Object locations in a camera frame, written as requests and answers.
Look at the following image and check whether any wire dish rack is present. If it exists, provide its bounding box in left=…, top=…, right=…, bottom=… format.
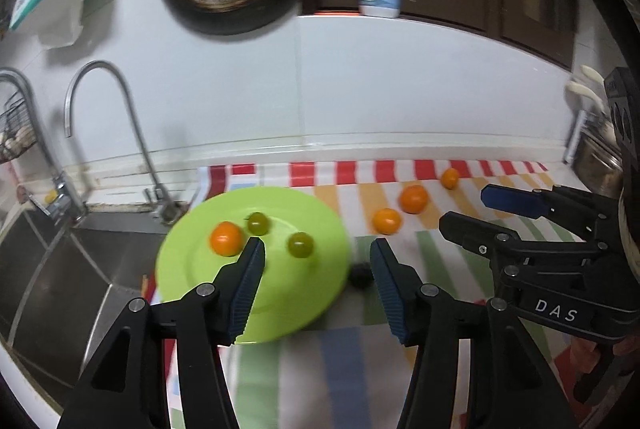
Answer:
left=0, top=92, right=38, bottom=165

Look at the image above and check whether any white paper towel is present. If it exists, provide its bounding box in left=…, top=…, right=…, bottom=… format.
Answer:
left=37, top=0, right=108, bottom=49

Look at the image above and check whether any steel pot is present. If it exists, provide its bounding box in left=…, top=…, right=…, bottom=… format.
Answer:
left=567, top=109, right=626, bottom=195

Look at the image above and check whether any large orange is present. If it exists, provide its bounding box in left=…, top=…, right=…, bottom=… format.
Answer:
left=399, top=184, right=430, bottom=215

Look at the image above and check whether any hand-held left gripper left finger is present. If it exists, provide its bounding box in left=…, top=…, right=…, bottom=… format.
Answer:
left=57, top=236, right=266, bottom=429

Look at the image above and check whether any steel sink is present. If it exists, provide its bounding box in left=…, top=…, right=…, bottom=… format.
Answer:
left=0, top=209, right=171, bottom=390

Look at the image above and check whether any curved steel faucet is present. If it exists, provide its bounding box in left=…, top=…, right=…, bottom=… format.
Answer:
left=64, top=60, right=183, bottom=225

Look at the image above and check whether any green plate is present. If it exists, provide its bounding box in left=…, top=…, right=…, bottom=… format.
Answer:
left=155, top=188, right=351, bottom=344

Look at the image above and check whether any striped tablecloth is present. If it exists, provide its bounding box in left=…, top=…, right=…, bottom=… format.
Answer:
left=165, top=159, right=601, bottom=429

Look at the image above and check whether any white utensil handle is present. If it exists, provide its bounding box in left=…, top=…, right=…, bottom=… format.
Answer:
left=565, top=82, right=602, bottom=104
left=581, top=65, right=610, bottom=86

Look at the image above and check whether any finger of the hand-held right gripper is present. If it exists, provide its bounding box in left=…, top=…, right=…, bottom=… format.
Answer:
left=439, top=210, right=608, bottom=280
left=480, top=183, right=621, bottom=242

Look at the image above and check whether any dark plum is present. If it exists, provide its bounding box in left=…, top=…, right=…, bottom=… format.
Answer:
left=349, top=261, right=375, bottom=288

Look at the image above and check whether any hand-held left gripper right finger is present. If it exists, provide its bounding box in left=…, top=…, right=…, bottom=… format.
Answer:
left=370, top=237, right=581, bottom=429

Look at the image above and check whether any steel sink tap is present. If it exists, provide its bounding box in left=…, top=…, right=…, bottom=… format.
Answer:
left=0, top=69, right=86, bottom=222

